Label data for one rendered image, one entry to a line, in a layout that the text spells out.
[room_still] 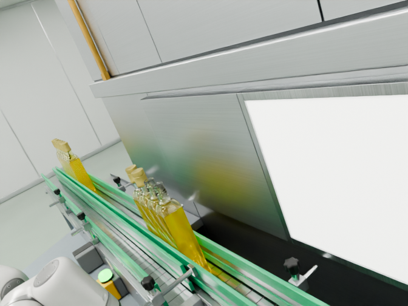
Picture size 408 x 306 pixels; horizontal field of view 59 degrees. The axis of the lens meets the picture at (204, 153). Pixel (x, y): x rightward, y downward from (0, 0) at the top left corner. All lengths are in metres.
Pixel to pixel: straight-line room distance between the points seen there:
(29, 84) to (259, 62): 6.22
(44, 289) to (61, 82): 6.26
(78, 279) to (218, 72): 0.44
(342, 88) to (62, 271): 0.48
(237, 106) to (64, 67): 6.22
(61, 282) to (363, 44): 0.53
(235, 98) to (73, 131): 6.21
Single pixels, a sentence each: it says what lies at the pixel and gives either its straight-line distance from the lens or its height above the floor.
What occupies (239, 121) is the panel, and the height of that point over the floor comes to 1.26.
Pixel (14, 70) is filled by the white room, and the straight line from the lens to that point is 6.72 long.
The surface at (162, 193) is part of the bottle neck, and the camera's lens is 0.91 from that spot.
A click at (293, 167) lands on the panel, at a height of 1.17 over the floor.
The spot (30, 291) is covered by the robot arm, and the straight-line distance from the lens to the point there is 0.67.
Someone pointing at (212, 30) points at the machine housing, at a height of 1.44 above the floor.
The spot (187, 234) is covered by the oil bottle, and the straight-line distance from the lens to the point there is 0.96.
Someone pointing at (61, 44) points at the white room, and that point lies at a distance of 6.88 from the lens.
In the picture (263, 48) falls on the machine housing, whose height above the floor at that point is 1.39.
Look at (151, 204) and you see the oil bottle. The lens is 0.97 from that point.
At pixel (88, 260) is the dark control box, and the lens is 1.52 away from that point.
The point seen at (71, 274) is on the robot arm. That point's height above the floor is 1.18.
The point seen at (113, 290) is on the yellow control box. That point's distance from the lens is 1.28.
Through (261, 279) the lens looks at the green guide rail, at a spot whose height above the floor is 0.94.
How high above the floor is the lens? 1.46
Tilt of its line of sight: 19 degrees down
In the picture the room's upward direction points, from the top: 22 degrees counter-clockwise
